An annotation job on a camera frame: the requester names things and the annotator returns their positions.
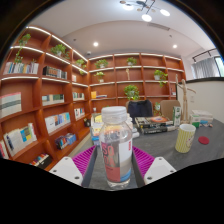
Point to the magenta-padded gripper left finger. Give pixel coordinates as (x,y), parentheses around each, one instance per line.
(65,168)

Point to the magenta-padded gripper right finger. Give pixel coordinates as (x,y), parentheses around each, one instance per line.
(160,168)

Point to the clear plastic bottle white cap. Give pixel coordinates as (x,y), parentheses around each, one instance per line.
(115,150)

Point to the yellow striped mug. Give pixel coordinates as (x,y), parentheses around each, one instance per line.
(184,140)

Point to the flat round red coaster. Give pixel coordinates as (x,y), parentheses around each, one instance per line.
(203,140)

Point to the green and white carton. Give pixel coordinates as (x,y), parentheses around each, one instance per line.
(177,116)

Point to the small green white box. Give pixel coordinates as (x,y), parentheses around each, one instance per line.
(195,124)

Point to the dark upholstered chair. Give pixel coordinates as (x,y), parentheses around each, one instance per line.
(140,110)

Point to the round printed sticker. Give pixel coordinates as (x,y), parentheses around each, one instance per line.
(204,125)
(210,125)

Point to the wooden shelf unit with books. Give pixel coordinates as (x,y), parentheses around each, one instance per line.
(30,113)

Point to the stack of white books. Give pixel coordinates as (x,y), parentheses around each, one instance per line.
(202,116)

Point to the wooden artist mannequin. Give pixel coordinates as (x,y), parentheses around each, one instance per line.
(185,96)

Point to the white partition with dark top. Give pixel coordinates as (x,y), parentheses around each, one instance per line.
(206,100)

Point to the grey curtain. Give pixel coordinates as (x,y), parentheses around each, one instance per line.
(204,68)

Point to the round recessed ceiling light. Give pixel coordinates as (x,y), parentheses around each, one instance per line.
(95,43)
(174,46)

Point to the ceiling air vent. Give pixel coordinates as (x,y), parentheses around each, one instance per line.
(158,26)

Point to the branched ceiling lamp round bulbs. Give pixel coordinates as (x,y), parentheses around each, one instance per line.
(144,4)

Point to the small white wall socket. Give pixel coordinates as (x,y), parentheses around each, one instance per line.
(191,98)

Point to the window with dark frame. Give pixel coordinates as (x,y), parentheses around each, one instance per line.
(220,66)

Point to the black track light rail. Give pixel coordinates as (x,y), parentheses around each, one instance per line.
(203,54)

